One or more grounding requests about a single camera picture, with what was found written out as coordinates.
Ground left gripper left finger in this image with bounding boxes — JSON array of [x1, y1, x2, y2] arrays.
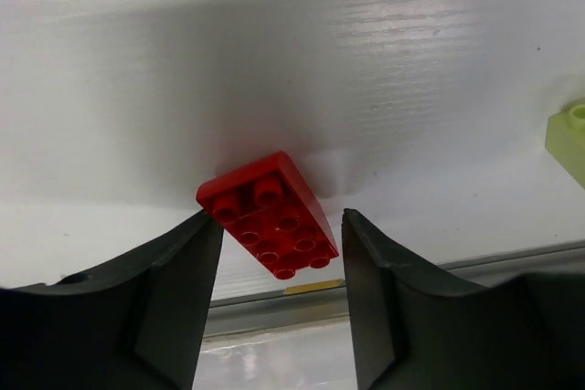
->
[[1, 212, 223, 389]]

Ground red rectangular lego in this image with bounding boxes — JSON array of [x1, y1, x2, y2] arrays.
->
[[196, 152, 339, 280]]

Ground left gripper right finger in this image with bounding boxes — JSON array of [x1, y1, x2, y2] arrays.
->
[[342, 209, 584, 389]]

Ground pale green lego pair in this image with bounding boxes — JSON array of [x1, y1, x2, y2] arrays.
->
[[545, 103, 585, 187]]

